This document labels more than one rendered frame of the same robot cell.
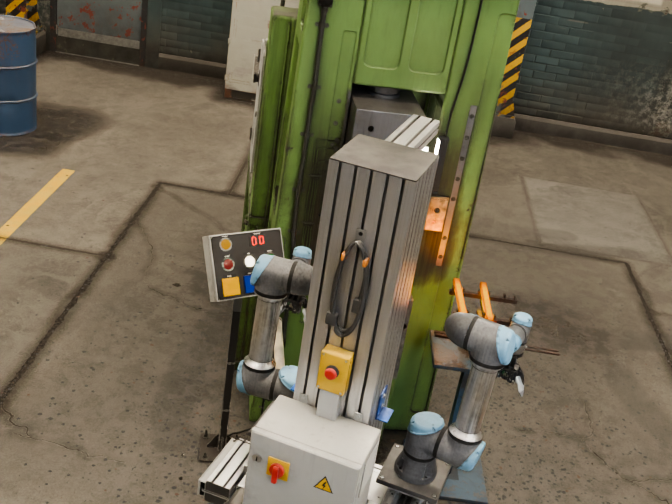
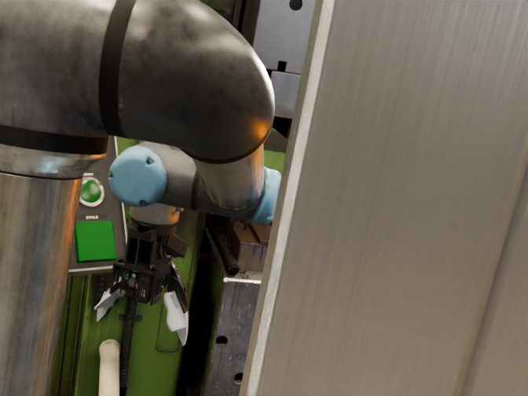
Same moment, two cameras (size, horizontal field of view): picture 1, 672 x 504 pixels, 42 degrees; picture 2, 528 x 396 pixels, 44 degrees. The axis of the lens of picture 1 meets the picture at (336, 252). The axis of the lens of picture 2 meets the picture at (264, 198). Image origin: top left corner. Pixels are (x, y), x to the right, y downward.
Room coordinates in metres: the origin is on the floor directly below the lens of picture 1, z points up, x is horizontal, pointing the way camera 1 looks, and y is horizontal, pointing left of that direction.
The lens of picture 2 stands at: (2.18, 0.07, 1.44)
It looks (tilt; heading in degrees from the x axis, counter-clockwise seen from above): 14 degrees down; 354
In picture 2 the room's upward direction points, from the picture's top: 11 degrees clockwise
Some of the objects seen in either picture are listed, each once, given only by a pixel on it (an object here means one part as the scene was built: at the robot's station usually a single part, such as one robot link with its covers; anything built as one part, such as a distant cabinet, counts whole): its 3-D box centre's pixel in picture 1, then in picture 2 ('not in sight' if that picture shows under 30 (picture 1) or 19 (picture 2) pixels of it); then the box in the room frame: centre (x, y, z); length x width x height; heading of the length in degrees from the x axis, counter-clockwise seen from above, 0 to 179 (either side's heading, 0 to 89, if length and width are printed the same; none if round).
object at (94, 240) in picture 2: not in sight; (94, 241); (3.37, 0.25, 1.01); 0.07 x 0.05 x 0.07; 124
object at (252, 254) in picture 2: not in sight; (262, 226); (3.80, -0.10, 0.96); 0.42 x 0.20 x 0.09; 9
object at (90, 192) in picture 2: not in sight; (89, 192); (3.41, 0.28, 1.09); 0.05 x 0.03 x 0.04; 99
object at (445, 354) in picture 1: (473, 353); not in sight; (3.52, -0.71, 0.71); 0.40 x 0.30 x 0.02; 92
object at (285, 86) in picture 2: not in sight; (288, 87); (3.80, -0.10, 1.32); 0.42 x 0.20 x 0.10; 9
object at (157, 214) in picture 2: not in sight; (157, 208); (3.15, 0.13, 1.15); 0.08 x 0.08 x 0.05
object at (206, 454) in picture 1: (221, 441); not in sight; (3.42, 0.40, 0.05); 0.22 x 0.22 x 0.09; 9
